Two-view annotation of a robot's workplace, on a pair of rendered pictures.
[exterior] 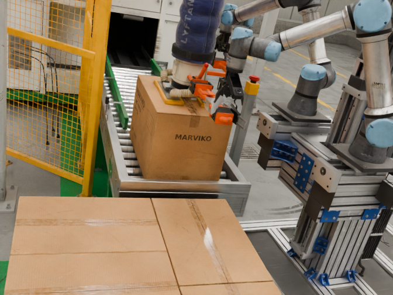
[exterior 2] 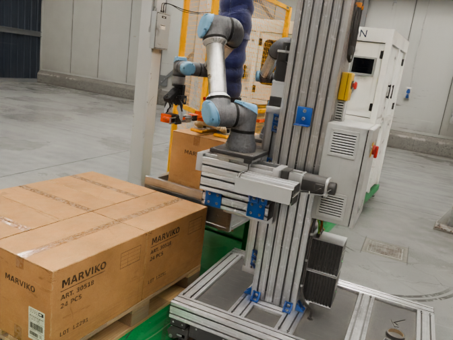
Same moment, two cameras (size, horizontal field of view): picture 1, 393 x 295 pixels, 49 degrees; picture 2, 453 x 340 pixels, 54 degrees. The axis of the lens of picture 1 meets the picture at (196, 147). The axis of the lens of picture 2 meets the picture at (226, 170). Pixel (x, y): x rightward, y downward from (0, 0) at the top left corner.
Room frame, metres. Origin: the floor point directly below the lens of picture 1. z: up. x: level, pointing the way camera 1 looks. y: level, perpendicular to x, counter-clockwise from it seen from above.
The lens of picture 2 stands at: (0.23, -2.22, 1.43)
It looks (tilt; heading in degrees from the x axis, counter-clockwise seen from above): 14 degrees down; 48
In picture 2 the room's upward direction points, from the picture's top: 8 degrees clockwise
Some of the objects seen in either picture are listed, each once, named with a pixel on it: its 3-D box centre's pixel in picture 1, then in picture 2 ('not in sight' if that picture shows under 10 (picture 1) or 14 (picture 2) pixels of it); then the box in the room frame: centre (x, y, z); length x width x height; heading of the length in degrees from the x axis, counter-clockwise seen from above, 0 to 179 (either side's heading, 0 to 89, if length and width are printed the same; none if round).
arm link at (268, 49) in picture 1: (266, 49); (189, 68); (1.70, -0.19, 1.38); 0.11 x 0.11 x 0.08; 75
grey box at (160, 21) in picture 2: not in sight; (160, 31); (2.31, 1.12, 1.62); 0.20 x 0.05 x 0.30; 21
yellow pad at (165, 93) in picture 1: (168, 89); (209, 127); (2.22, 0.21, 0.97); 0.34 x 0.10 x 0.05; 19
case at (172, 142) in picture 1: (175, 127); (216, 159); (2.26, 0.14, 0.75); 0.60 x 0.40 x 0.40; 21
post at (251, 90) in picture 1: (235, 153); not in sight; (2.65, -0.26, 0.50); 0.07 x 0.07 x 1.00; 21
